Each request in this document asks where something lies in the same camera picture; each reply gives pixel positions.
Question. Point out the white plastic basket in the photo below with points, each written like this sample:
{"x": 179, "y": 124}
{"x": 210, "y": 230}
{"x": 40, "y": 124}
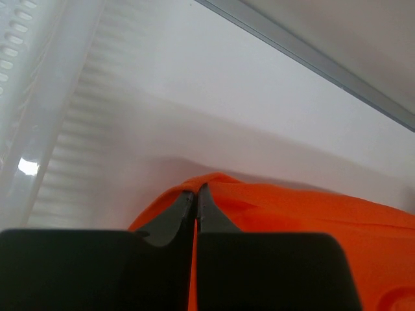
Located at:
{"x": 62, "y": 63}

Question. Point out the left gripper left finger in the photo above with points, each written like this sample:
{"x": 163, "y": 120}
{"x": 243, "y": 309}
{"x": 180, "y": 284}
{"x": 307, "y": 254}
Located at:
{"x": 68, "y": 269}

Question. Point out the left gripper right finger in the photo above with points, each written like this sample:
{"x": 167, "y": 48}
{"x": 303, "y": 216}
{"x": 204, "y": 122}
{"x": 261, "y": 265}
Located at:
{"x": 267, "y": 271}

